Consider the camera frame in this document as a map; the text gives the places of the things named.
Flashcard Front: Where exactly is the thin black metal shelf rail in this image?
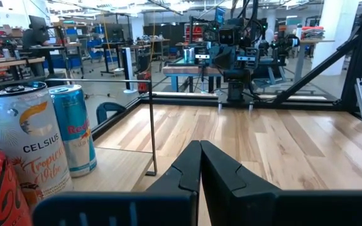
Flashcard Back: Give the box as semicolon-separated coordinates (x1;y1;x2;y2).
44;78;158;177

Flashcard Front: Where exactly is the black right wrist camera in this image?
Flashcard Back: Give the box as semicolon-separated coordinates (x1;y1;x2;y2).
217;26;242;46

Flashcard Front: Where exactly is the black computer monitor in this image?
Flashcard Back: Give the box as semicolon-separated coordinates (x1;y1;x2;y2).
28;14;48;32

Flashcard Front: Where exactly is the wooden table with blue legs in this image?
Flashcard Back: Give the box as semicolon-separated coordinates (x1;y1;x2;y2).
162;64;226;94

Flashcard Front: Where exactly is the red Coca-Cola Zero can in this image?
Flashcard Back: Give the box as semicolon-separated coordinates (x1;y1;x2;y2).
0;139;33;226

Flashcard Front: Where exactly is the light blue Red Bull can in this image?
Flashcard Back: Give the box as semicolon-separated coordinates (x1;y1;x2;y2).
48;84;98;178

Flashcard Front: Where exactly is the white Celsius can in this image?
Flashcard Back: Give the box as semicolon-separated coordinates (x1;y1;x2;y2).
0;81;74;207

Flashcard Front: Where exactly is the red toolbox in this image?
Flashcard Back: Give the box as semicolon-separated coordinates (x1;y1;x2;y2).
137;71;152;94

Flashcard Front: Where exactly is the light wooden side table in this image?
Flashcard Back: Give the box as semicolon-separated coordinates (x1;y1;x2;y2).
293;37;336;83

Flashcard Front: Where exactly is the folded red grey cloth stack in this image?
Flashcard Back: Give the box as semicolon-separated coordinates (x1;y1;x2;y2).
300;25;326;40

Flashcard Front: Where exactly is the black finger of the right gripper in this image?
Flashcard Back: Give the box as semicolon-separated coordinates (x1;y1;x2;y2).
223;46;236;70
212;48;224;69

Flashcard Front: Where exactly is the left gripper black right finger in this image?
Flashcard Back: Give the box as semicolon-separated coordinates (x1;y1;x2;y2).
200;140;362;226

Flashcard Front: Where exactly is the white tower device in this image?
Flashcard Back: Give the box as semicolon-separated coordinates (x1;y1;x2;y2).
121;46;137;94

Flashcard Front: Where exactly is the black triangular frame bracket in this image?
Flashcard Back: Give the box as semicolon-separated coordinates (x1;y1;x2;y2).
95;102;127;125

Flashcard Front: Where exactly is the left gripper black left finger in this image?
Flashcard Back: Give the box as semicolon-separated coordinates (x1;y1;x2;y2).
31;140;202;226

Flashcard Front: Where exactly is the distant cluttered work desk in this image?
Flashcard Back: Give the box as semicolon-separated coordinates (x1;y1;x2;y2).
0;43;84;81

